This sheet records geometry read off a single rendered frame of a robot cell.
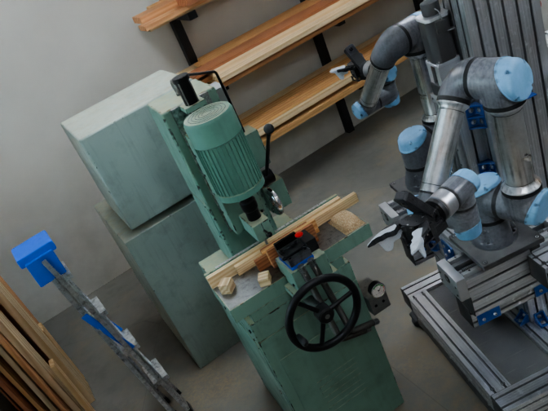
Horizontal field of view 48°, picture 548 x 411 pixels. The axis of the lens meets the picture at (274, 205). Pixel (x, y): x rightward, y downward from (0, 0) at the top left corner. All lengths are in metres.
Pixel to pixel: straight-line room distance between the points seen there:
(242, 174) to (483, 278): 0.87
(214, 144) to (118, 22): 2.39
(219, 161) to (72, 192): 2.45
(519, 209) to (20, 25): 3.16
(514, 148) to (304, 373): 1.16
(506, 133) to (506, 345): 1.08
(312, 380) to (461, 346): 0.63
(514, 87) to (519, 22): 0.42
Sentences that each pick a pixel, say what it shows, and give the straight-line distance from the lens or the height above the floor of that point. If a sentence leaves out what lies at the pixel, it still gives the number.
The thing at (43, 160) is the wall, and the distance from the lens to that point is 4.28.
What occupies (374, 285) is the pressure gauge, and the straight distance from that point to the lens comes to 2.31.
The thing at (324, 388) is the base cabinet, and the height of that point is 0.35.
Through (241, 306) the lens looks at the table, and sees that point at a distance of 2.14.
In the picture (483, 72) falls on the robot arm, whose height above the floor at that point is 1.44.
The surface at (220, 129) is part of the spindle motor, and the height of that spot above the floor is 1.47.
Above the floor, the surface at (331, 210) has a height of 0.93.
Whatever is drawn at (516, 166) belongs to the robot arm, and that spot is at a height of 1.15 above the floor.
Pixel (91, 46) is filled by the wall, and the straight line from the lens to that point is 4.24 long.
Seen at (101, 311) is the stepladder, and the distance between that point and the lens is 2.84.
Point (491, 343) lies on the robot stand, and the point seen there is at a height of 0.21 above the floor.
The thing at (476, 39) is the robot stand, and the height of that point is 1.44.
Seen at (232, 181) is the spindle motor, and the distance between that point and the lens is 2.05.
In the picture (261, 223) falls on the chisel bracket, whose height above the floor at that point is 1.07.
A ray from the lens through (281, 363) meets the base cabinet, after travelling 2.34.
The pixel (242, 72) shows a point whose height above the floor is 1.03.
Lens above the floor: 2.13
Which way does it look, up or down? 28 degrees down
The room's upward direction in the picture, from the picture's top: 24 degrees counter-clockwise
